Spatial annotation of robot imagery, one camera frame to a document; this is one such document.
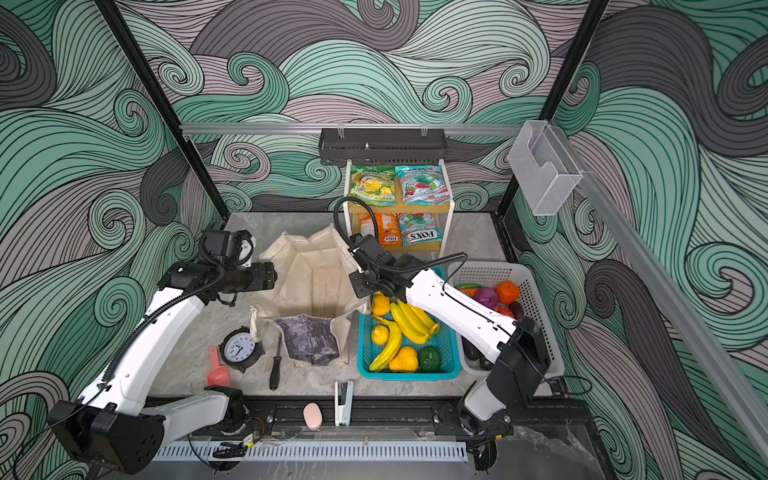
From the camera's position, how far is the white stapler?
73cm

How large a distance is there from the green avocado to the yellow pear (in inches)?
0.5

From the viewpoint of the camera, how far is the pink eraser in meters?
0.73

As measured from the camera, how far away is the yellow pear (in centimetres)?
79

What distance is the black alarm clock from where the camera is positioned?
0.82 m

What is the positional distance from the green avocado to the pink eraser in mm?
288
